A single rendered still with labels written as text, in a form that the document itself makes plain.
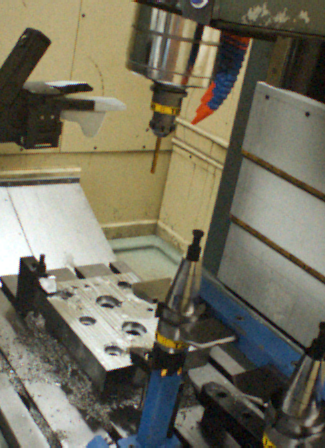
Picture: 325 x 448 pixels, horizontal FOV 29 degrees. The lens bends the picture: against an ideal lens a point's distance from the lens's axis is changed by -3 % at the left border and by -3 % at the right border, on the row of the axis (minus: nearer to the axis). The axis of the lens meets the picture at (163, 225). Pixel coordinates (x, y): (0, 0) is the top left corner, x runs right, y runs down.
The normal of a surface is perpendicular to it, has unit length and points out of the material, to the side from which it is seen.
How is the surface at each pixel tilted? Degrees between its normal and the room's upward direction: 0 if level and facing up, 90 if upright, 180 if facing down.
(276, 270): 92
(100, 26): 90
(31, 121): 90
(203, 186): 91
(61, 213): 24
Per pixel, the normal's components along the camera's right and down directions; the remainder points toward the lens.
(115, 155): 0.55, 0.42
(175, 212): -0.81, 0.08
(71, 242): 0.40, -0.65
